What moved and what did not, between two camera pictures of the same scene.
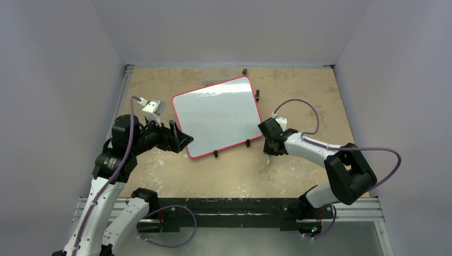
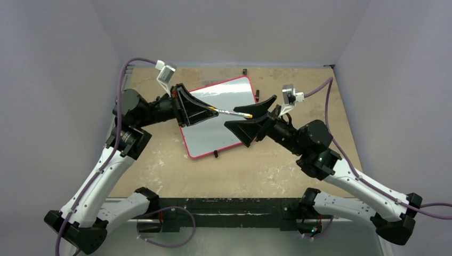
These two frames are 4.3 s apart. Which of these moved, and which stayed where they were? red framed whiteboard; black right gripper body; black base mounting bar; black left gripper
Moved: black right gripper body; black left gripper
Stayed: black base mounting bar; red framed whiteboard
